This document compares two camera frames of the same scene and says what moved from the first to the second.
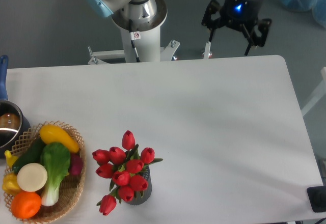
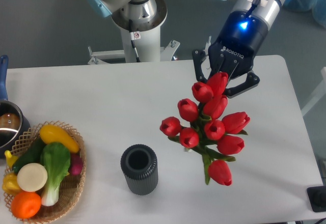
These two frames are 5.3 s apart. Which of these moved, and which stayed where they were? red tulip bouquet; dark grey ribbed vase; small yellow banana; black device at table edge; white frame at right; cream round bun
Moved: red tulip bouquet; dark grey ribbed vase
Stayed: cream round bun; black device at table edge; white frame at right; small yellow banana
